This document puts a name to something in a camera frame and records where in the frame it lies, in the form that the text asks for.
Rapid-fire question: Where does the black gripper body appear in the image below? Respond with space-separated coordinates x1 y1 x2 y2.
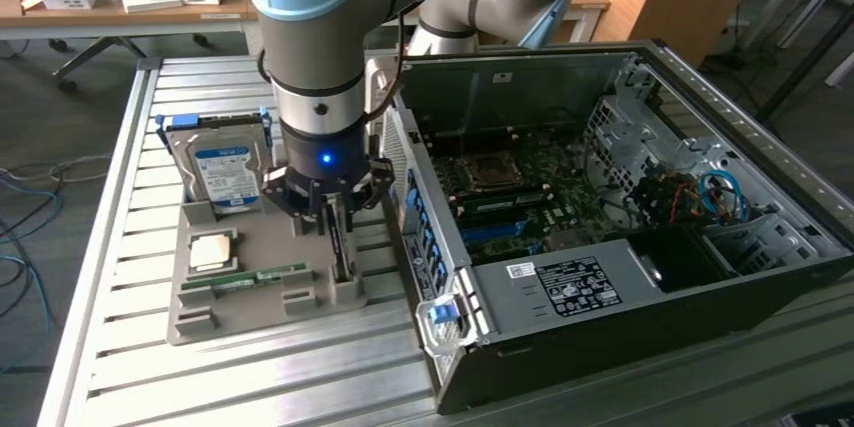
283 127 374 221

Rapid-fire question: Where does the graphics card with metal bracket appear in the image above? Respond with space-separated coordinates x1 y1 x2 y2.
318 195 361 286

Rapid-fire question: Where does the grey parts rack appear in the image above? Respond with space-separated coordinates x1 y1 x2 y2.
165 191 370 347

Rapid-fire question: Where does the CPU with metal lid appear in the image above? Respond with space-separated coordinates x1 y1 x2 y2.
189 234 234 271

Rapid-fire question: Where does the CPU socket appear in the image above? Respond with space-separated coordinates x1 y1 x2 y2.
457 154 529 189

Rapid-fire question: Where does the installed RAM stick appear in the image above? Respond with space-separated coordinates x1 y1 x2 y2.
454 184 553 208

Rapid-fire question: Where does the green RAM stick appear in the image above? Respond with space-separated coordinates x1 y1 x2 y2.
179 262 310 293

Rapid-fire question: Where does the blue expansion slot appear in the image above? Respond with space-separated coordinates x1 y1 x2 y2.
462 220 529 244

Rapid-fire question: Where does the blue case latch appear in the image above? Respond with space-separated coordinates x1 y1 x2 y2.
426 299 469 329

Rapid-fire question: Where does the grey power supply unit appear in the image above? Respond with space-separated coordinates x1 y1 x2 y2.
466 238 666 338

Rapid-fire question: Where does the green motherboard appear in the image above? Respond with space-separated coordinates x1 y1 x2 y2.
426 124 640 259

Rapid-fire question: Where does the chipset heatsink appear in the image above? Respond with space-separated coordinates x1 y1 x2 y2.
546 230 590 252

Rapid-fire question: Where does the wooden desk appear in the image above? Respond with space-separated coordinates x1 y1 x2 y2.
0 0 613 56

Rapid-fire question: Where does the open black PC case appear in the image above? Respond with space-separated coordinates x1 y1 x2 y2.
365 38 854 416

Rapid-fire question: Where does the black plastic shroud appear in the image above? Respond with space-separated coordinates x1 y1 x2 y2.
625 225 741 294

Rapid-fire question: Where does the silver disk bay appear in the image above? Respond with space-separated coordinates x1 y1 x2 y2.
700 211 824 278

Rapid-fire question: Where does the hard disk with blue bracket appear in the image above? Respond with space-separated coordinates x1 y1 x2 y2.
155 106 281 216

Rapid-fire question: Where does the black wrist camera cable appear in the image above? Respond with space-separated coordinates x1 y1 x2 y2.
364 0 410 123

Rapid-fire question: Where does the grey floor cable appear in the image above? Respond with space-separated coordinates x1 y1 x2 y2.
0 154 113 184

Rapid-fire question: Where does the blue floor cable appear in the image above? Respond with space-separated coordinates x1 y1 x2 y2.
0 166 66 373

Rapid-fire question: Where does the coloured power wire bundle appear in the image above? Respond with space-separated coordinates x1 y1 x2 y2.
633 171 710 228

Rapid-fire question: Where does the blue data wire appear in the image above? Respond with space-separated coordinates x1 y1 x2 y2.
697 169 753 223

